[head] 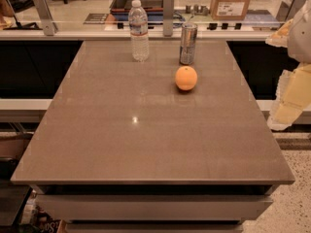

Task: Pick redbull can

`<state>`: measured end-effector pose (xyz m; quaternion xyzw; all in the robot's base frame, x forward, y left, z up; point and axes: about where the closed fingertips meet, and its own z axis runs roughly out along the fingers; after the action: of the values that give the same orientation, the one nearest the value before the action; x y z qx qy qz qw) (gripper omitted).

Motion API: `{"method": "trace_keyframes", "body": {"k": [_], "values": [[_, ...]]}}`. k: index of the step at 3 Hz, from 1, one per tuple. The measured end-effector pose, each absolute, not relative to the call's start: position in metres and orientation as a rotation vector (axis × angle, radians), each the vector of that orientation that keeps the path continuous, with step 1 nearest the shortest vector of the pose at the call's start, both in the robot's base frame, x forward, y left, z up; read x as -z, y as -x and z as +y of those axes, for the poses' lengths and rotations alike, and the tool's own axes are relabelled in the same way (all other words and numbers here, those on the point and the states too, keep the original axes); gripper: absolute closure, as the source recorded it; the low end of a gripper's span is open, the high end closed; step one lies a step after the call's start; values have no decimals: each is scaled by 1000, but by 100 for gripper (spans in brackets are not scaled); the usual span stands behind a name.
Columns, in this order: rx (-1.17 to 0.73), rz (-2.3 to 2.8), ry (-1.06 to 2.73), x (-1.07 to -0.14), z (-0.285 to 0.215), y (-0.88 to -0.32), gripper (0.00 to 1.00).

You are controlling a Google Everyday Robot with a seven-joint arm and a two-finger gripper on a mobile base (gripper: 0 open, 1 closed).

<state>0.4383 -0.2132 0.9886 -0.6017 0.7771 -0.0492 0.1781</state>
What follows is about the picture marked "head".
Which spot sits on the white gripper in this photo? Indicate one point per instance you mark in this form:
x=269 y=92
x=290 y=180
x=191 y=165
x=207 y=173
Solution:
x=300 y=38

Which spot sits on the silver Red Bull can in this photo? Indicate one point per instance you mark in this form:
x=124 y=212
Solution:
x=187 y=47

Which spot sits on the cardboard box with label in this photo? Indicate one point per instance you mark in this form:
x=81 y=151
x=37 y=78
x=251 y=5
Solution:
x=229 y=9

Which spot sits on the orange fruit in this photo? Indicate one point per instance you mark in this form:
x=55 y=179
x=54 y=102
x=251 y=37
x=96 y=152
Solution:
x=185 y=78

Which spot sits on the clear plastic water bottle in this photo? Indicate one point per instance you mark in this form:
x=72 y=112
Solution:
x=138 y=23

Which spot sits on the grey table drawer front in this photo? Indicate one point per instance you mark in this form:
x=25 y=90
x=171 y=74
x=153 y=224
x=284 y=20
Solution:
x=154 y=207

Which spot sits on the right metal railing bracket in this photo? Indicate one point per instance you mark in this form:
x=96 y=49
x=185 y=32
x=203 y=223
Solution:
x=288 y=8

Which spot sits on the metal railing bracket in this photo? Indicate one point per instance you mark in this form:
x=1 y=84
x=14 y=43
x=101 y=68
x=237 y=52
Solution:
x=288 y=8
x=48 y=24
x=168 y=11

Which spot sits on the middle metal railing bracket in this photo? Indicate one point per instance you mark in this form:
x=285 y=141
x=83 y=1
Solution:
x=168 y=11

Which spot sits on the left metal railing bracket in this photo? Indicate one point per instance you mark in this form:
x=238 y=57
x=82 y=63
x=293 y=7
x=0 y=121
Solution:
x=48 y=24

